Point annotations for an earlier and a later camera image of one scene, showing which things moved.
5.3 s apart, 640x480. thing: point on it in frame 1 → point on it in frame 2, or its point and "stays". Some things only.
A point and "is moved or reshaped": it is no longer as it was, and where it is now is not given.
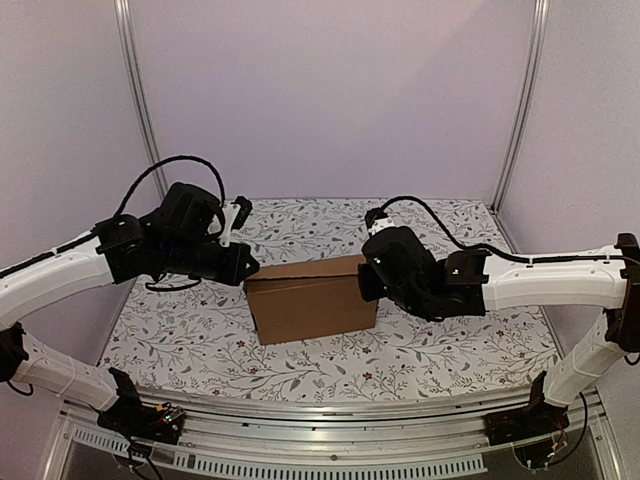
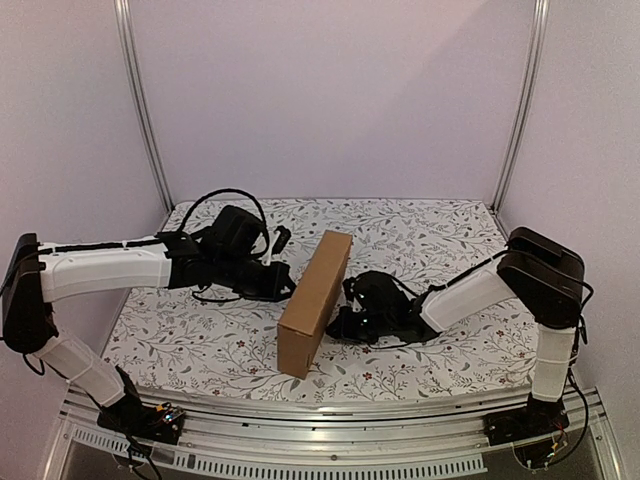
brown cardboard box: (309, 300) is moved or reshaped
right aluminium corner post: (538, 27) stays
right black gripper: (366, 282) → (355, 310)
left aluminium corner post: (141, 90) stays
